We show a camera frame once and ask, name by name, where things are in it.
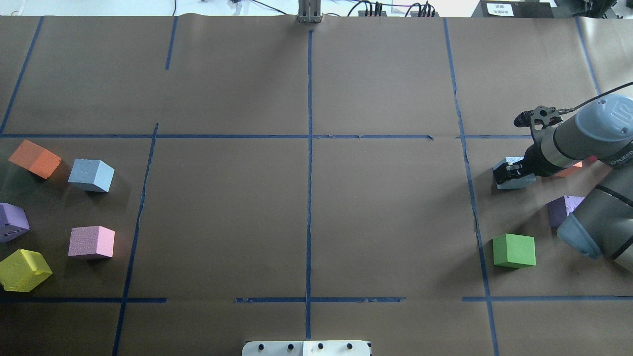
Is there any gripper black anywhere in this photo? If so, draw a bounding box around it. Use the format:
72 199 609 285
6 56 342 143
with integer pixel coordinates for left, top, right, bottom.
494 144 551 184

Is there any light blue block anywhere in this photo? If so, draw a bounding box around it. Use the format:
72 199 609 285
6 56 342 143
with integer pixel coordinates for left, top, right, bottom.
68 158 115 192
493 156 537 190

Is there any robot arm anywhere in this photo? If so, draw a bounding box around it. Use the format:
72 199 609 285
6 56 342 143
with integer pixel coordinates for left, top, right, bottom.
493 94 633 272

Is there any purple block right side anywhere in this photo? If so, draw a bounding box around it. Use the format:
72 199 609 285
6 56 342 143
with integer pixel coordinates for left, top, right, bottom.
546 195 584 228

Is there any purple block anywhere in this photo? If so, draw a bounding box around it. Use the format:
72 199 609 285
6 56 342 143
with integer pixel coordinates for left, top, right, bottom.
546 195 584 228
0 202 30 244

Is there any orange block right side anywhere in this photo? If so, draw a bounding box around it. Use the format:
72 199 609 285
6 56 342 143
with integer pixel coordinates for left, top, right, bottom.
554 161 583 178

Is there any orange block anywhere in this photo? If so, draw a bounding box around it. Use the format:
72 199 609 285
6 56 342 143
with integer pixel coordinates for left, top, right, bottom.
554 161 583 178
8 139 62 179

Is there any green block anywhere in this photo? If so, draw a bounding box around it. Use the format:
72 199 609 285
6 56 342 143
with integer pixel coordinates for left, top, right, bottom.
492 233 537 269

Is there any black power box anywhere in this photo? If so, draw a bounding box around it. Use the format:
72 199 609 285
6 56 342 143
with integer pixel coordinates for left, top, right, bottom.
471 0 554 18

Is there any black connector strip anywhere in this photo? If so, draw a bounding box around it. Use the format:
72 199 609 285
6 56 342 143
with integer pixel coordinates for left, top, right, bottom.
347 0 440 18

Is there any pink block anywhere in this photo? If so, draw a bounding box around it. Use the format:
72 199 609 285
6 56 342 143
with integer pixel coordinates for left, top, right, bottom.
67 226 115 260

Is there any orange block left side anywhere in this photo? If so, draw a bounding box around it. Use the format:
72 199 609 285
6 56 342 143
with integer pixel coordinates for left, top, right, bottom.
8 139 62 179

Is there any yellow block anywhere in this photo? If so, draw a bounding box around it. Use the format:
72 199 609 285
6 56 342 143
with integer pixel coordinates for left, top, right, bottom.
0 249 53 293

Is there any purple block left side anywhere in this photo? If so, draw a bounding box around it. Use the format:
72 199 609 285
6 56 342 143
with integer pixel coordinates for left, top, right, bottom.
0 202 30 244

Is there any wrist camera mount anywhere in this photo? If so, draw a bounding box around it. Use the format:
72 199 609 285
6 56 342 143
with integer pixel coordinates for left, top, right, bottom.
513 106 563 142

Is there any black cable wrist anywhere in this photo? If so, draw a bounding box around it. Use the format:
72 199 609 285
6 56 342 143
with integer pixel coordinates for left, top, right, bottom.
559 82 633 115

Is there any aluminium frame post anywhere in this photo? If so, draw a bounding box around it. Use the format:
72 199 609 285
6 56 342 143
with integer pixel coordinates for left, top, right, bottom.
297 0 323 23

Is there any white pedestal column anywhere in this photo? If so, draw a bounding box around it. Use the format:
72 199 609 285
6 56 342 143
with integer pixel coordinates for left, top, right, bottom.
241 340 372 356

